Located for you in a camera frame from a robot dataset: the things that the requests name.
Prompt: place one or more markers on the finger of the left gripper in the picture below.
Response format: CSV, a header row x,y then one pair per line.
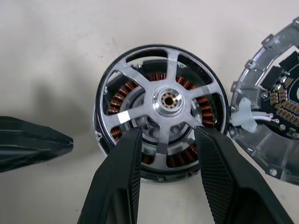
x,y
28,133
28,156

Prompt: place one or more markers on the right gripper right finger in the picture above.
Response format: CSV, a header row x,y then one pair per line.
x,y
219,182

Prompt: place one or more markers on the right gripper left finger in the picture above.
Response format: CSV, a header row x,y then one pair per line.
x,y
116,182

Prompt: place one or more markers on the motor end cover with circuit board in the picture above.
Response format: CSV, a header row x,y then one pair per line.
x,y
264,144

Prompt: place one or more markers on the motor stator with copper windings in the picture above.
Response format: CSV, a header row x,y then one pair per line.
x,y
119,95

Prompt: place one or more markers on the silver spoked motor rotor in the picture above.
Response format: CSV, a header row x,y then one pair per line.
x,y
149,81

